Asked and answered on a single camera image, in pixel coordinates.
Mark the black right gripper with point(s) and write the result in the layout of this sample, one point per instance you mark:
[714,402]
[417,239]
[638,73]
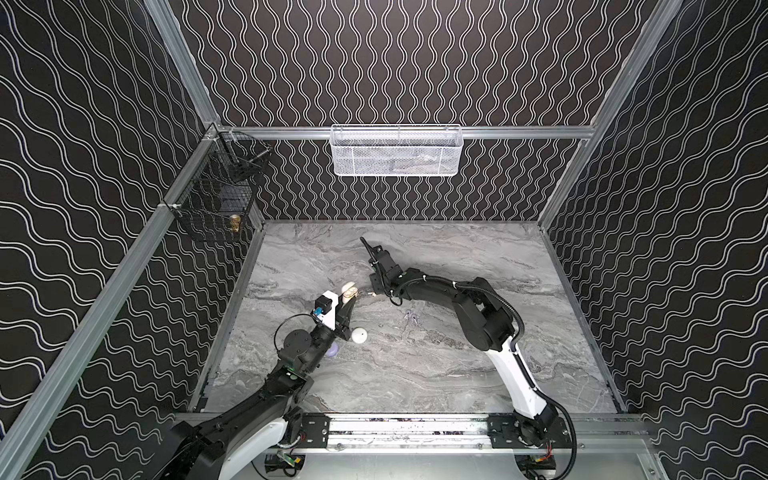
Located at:
[381,269]

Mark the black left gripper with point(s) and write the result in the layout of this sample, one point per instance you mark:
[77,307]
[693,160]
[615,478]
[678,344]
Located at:
[344,310]

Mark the cream earbud charging case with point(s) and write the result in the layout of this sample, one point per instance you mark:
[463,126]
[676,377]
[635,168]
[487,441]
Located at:
[348,292]

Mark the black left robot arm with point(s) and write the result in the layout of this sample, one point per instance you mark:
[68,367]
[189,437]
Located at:
[221,447]

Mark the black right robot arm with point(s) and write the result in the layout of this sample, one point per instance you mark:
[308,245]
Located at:
[490,324]

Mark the white round disc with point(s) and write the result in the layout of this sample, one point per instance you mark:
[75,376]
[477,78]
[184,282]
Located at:
[359,335]

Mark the purple round disc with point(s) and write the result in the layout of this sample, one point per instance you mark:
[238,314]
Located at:
[332,351]

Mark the small brass object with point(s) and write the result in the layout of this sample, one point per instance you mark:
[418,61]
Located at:
[235,222]

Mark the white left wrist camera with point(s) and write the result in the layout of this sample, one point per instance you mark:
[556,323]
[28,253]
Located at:
[324,310]

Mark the white wire mesh basket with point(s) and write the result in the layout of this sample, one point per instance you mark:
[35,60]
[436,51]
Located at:
[388,150]

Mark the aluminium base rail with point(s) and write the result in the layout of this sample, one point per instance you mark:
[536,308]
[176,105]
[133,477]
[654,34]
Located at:
[469,434]

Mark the black wire basket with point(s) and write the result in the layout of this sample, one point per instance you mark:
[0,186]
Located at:
[226,183]

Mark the aluminium corner frame post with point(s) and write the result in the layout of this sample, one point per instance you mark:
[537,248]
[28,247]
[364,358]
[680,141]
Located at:
[178,50]

